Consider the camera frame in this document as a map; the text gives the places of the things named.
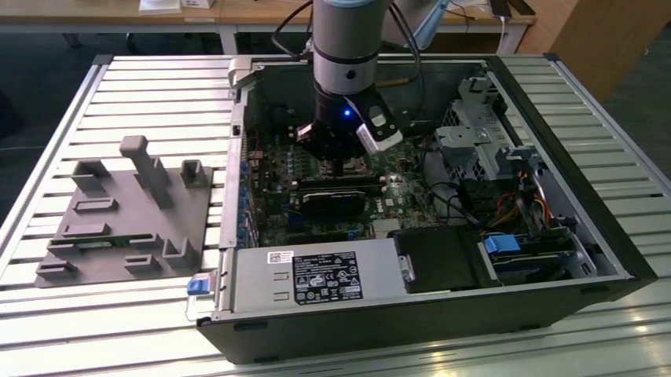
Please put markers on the white camera black bracket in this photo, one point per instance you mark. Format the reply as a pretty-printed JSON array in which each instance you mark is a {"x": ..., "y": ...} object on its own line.
[{"x": 381, "y": 135}]

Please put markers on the CPU socket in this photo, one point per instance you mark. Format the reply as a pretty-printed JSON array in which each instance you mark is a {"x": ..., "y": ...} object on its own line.
[{"x": 321, "y": 173}]

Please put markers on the metal drive cage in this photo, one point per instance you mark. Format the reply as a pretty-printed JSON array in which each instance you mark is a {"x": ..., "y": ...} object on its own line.
[{"x": 471, "y": 137}]

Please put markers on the silver finned heatsink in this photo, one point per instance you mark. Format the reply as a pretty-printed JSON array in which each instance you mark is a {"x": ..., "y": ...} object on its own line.
[{"x": 389, "y": 228}]

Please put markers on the blue case latch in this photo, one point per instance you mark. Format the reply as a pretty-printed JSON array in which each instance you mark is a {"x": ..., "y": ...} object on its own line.
[{"x": 198, "y": 286}]

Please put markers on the white box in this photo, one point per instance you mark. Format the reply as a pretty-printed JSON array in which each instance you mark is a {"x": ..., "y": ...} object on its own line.
[
  {"x": 158, "y": 6},
  {"x": 198, "y": 4}
]

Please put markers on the grey parts rack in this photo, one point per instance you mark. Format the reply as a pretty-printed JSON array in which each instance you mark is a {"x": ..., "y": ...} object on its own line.
[{"x": 131, "y": 220}]

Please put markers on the wooden desk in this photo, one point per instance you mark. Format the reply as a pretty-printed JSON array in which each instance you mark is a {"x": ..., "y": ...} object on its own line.
[{"x": 79, "y": 15}]

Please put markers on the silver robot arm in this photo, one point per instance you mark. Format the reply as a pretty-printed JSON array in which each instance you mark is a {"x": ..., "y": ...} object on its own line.
[{"x": 343, "y": 39}]

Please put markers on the black plastic shroud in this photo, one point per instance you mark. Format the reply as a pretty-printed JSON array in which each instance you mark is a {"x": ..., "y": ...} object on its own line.
[{"x": 441, "y": 259}]

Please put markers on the black graphics card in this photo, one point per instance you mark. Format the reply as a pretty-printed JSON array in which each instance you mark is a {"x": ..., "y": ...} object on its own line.
[{"x": 335, "y": 206}]

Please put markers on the black PC case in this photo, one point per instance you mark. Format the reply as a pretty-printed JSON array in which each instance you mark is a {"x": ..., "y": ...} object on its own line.
[{"x": 419, "y": 330}]

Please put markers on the silver CPU green edge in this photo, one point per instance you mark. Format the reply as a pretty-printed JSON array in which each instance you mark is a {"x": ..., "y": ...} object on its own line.
[{"x": 354, "y": 165}]

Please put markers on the metal disk bay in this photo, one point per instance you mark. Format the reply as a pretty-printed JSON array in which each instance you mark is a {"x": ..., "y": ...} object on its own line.
[{"x": 582, "y": 261}]

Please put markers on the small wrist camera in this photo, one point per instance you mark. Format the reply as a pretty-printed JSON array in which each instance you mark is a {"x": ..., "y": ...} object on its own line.
[{"x": 304, "y": 133}]

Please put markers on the green RAM stick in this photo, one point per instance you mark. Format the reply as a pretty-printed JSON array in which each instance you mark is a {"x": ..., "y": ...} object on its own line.
[{"x": 123, "y": 239}]

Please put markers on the black RAM slot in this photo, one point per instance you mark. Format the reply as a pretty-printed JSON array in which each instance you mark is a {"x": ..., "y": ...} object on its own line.
[
  {"x": 341, "y": 188},
  {"x": 362, "y": 181}
]

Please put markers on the wooden cabinet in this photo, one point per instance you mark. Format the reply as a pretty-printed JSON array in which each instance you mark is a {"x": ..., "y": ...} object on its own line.
[{"x": 603, "y": 39}]

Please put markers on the black device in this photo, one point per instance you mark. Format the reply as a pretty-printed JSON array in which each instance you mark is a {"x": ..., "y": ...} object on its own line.
[{"x": 517, "y": 6}]

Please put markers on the silver power supply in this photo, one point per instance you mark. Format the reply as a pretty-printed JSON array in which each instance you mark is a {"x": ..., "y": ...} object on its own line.
[{"x": 251, "y": 282}]

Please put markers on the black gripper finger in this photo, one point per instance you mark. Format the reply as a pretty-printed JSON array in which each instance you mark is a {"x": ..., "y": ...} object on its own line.
[{"x": 341, "y": 168}]

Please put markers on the blue disk carrier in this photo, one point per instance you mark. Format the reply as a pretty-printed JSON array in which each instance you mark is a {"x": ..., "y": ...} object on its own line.
[{"x": 501, "y": 245}]

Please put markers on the green motherboard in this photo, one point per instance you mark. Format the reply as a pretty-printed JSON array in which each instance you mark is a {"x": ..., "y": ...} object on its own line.
[{"x": 403, "y": 196}]

